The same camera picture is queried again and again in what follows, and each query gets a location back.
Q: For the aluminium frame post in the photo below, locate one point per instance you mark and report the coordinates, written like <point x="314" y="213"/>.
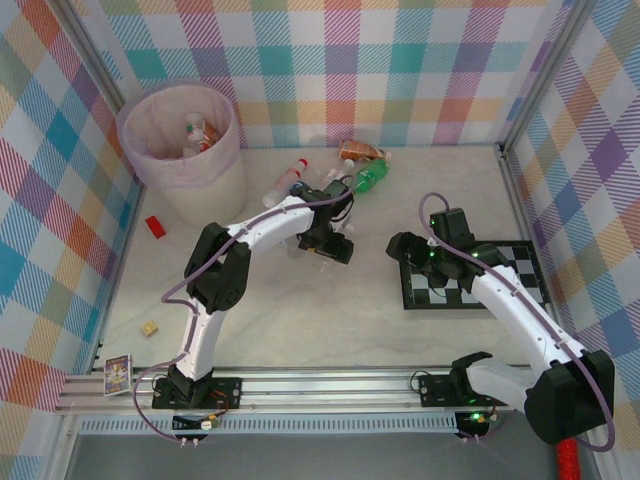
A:
<point x="545" y="75"/>
<point x="97" y="75"/>

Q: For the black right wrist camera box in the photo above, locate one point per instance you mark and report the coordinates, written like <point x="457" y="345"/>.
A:
<point x="452" y="227"/>

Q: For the clear bottle wide white cap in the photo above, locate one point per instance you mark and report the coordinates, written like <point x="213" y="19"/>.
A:
<point x="190" y="150"/>

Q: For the small bottle white cap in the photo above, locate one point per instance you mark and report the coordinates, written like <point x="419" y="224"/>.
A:
<point x="337" y="172"/>

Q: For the clear bottle red cap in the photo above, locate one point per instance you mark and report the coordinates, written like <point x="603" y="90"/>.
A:
<point x="285" y="182"/>

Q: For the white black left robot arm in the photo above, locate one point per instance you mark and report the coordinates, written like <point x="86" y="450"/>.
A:
<point x="270" y="225"/>

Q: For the purple translucent bin liner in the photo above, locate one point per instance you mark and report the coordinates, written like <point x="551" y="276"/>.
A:
<point x="150" y="165"/>

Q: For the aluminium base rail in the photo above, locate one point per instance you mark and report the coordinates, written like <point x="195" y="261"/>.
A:
<point x="310" y="387"/>

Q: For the green plastic soda bottle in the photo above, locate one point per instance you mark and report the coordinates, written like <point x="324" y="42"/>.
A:
<point x="371" y="175"/>

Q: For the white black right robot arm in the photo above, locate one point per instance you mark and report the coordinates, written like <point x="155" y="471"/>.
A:
<point x="515" y="310"/>

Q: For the white ribbed waste bin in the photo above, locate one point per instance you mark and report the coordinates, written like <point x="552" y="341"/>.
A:
<point x="210" y="195"/>

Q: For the clear bottle green red label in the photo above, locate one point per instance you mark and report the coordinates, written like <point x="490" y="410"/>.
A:
<point x="194" y="126"/>

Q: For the red plastic block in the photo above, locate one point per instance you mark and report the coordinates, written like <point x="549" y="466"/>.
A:
<point x="156" y="226"/>

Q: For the purple yellow card box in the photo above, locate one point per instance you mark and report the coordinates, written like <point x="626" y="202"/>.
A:
<point x="119" y="376"/>

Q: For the black white checkerboard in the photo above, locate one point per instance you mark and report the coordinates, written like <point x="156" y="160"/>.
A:
<point x="525" y="270"/>

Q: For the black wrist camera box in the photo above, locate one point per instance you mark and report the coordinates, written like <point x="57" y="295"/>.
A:
<point x="452" y="227"/>
<point x="336" y="190"/>

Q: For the orange brown coffee bottle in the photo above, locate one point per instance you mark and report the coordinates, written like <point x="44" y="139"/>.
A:
<point x="360" y="150"/>

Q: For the bottle red gold label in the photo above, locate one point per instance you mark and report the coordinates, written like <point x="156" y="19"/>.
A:
<point x="210" y="135"/>

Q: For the red glitter stick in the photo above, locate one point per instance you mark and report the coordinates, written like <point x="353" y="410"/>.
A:
<point x="568" y="460"/>

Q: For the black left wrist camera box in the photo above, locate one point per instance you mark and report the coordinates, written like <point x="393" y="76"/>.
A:
<point x="336" y="190"/>

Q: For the small wooden cube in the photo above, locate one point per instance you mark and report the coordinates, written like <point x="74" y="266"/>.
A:
<point x="149" y="328"/>

